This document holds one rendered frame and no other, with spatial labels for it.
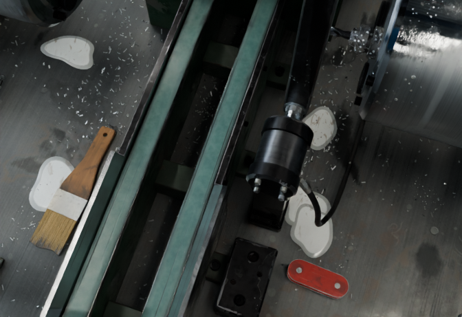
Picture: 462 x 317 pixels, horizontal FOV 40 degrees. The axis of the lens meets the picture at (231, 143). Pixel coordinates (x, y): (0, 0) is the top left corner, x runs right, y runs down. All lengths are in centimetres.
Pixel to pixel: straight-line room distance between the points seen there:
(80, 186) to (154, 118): 17
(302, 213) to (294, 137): 24
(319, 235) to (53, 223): 38
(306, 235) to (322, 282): 7
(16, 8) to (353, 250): 56
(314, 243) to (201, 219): 19
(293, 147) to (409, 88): 14
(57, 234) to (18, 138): 17
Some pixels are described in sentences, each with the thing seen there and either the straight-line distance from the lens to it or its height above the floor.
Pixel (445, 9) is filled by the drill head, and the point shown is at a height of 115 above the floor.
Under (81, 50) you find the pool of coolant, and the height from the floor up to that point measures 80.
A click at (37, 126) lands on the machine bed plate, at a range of 102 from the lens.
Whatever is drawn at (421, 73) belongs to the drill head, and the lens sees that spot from 69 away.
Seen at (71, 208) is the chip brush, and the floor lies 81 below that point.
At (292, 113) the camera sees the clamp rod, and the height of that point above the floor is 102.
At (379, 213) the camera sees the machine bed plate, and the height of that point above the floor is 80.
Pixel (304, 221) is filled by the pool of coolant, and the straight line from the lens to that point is 93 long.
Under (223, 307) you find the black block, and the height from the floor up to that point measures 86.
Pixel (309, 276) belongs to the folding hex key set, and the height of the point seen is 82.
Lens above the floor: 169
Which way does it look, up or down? 68 degrees down
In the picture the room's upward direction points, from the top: 1 degrees clockwise
